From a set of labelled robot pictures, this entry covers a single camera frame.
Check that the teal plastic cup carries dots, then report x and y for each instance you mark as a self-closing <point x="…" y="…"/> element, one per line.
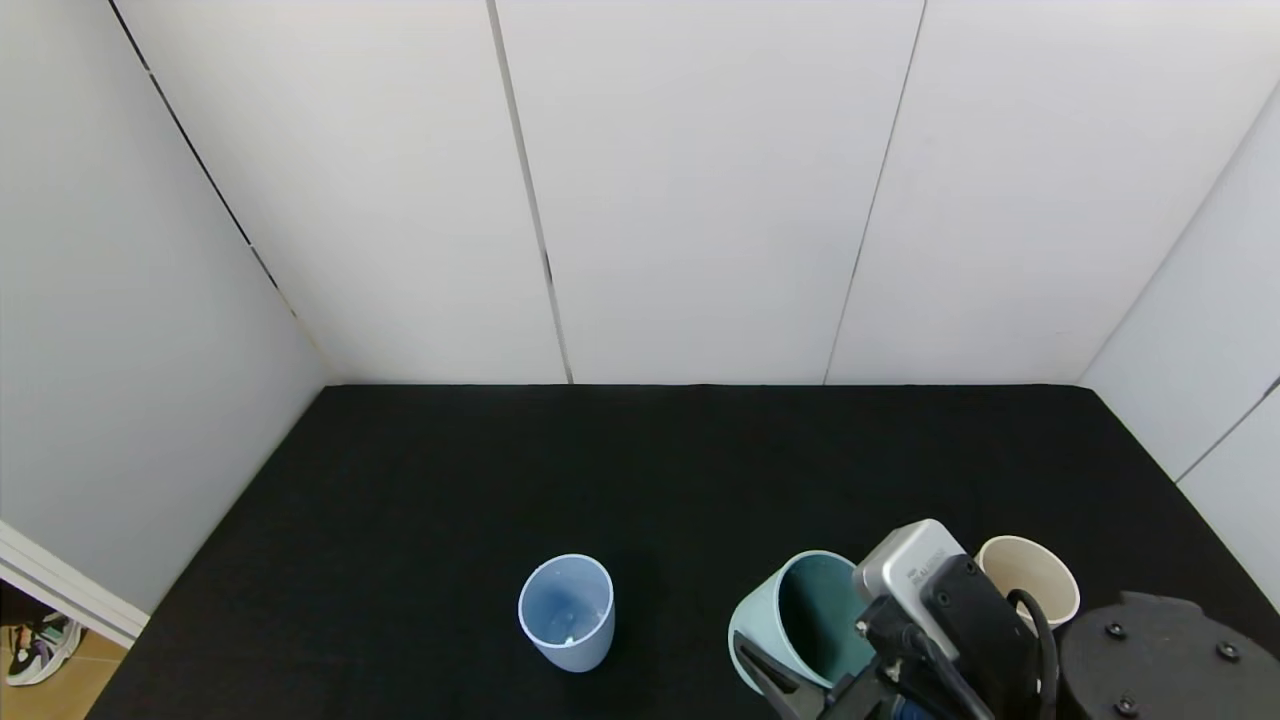
<point x="810" y="600"/>

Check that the white wall base trim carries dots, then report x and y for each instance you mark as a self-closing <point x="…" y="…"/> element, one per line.
<point x="60" y="590"/>

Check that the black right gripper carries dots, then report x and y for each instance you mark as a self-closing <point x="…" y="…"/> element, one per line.
<point x="870" y="697"/>

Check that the cream plastic cup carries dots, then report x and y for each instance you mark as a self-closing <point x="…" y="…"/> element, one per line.
<point x="1030" y="575"/>

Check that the black tablecloth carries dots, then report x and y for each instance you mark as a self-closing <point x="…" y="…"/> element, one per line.
<point x="400" y="520"/>

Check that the light blue plastic cup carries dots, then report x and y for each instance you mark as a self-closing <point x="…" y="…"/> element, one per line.
<point x="566" y="615"/>

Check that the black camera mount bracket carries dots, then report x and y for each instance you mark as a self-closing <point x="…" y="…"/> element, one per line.
<point x="985" y="630"/>

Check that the black and white sneaker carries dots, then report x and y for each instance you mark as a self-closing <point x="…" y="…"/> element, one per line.
<point x="40" y="650"/>

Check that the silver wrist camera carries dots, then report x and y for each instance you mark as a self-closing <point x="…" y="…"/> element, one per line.
<point x="905" y="575"/>

